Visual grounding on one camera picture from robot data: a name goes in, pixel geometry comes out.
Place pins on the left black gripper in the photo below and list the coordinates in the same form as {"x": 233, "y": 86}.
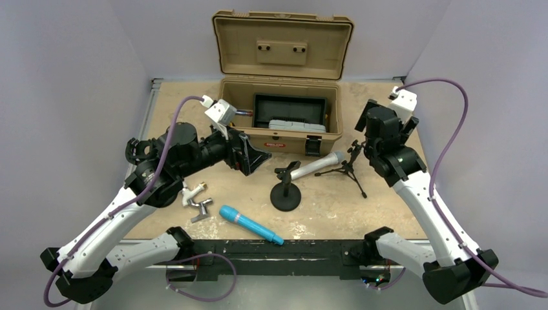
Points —
{"x": 249, "y": 157}

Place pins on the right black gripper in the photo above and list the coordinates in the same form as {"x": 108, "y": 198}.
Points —
{"x": 404, "y": 132}

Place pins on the blue microphone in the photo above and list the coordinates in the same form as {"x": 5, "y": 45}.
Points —
{"x": 232, "y": 215}

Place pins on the white microphone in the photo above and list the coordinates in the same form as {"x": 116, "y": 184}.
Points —
{"x": 330, "y": 159}

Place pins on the black tripod mic stand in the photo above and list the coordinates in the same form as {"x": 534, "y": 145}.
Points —
{"x": 347, "y": 166}

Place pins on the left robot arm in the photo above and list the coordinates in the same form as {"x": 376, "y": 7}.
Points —
{"x": 85, "y": 269}

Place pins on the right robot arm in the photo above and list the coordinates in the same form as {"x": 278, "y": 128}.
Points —
{"x": 456, "y": 264}

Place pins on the grey plastic bit case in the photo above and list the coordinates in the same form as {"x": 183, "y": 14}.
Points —
{"x": 277, "y": 124}

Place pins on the red blue screwdriver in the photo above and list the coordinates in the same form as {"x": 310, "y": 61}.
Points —
{"x": 244, "y": 113}

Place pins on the white chrome faucet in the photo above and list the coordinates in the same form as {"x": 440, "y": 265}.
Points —
{"x": 188, "y": 200}

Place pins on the black toolbox tray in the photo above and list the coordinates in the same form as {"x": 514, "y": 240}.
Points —
{"x": 304, "y": 109}

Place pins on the tan plastic toolbox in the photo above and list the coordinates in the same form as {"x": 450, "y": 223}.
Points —
{"x": 284, "y": 54}

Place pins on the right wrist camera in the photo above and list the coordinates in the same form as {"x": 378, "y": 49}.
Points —
{"x": 403, "y": 103}

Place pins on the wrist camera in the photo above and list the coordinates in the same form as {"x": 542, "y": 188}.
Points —
{"x": 220, "y": 113}
{"x": 403, "y": 103}

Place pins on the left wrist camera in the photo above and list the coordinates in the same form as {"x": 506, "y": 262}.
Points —
{"x": 220, "y": 113}

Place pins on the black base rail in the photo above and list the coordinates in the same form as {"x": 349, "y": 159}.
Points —
{"x": 344, "y": 259}

